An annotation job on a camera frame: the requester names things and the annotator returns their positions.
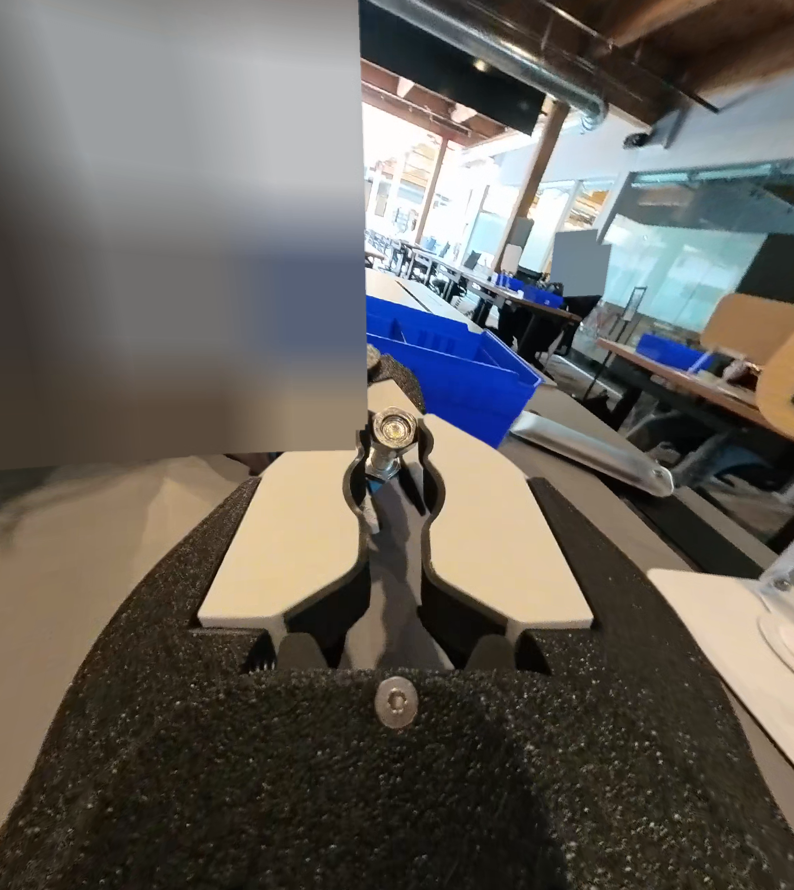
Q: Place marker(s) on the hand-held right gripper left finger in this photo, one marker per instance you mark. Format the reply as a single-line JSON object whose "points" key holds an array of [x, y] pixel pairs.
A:
{"points": [[285, 549]]}

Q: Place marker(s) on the steel hex bolt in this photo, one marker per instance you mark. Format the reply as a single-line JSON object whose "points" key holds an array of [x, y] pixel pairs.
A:
{"points": [[384, 464]]}

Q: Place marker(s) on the instruction sheet on wooden stand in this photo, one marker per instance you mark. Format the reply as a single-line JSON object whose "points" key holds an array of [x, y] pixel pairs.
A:
{"points": [[703, 612]]}

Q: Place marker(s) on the metal ceiling pipe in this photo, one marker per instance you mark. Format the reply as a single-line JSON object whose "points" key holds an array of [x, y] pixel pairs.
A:
{"points": [[508, 62]]}

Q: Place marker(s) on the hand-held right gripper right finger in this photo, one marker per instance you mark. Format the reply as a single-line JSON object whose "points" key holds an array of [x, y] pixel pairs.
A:
{"points": [[508, 549]]}

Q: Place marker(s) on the tall wooden column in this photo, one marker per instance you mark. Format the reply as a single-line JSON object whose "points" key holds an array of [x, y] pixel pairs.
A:
{"points": [[543, 160]]}

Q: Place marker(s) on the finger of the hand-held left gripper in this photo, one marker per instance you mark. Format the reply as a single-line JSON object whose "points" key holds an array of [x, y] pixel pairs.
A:
{"points": [[371, 514], [384, 398]]}

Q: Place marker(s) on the blue plastic bin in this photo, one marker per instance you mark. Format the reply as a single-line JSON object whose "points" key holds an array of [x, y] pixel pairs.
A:
{"points": [[675, 353], [466, 375], [529, 295]]}

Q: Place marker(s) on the ceiling security camera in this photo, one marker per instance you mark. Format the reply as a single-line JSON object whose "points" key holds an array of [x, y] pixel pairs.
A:
{"points": [[638, 139]]}

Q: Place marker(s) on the wooden display board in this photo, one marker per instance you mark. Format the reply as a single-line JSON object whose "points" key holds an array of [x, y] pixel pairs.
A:
{"points": [[744, 320]]}

